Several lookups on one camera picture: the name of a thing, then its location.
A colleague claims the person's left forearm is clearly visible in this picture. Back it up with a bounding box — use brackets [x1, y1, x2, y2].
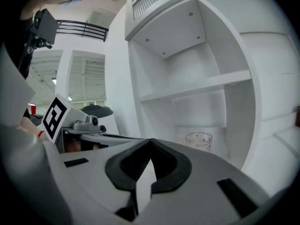
[20, 116, 47, 142]

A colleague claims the white desk with shelves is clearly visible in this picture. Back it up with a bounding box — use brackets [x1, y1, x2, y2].
[104, 0, 300, 196]

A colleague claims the black box device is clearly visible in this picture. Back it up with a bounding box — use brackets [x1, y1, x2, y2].
[32, 8, 59, 49]

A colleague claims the person's left hand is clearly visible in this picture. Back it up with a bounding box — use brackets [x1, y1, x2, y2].
[65, 140, 99, 152]

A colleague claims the clear patterned cup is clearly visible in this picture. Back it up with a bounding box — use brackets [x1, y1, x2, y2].
[185, 131, 213, 152]

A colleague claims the person's black printed t-shirt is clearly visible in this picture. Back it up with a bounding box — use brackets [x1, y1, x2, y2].
[0, 6, 34, 79]

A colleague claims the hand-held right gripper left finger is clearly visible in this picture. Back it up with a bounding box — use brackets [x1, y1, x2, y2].
[60, 138, 153, 222]

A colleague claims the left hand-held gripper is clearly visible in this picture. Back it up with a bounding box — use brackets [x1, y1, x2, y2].
[42, 92, 144, 154]

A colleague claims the black railing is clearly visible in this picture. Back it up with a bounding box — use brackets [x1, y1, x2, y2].
[55, 19, 110, 42]

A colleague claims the large white and grey machine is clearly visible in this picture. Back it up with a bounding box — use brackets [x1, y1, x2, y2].
[23, 105, 120, 137]

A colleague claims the white shelf compartment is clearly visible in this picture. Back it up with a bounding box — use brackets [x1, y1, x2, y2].
[140, 81, 256, 171]

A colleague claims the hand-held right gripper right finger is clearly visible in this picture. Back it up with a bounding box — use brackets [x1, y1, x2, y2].
[137, 139, 270, 225]

